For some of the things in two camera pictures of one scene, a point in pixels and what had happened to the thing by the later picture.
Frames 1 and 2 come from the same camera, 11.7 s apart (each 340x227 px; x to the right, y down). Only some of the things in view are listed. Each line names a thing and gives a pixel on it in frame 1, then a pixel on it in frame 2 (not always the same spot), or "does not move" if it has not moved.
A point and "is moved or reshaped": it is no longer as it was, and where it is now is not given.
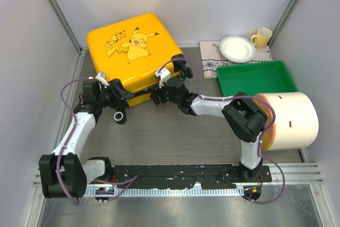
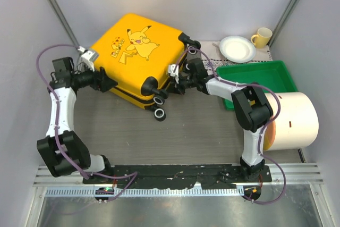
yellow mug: x=263 y=38 does not move
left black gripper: x=121 y=97 → x=102 y=81
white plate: x=237 y=49 does not move
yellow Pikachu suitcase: x=132 y=53 is moved or reshaped
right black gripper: x=155 y=92 → x=178 y=87
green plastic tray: x=256 y=77 does not move
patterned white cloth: x=212 y=58 does not move
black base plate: x=183 y=175 does not move
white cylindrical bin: x=292 y=120 does not move
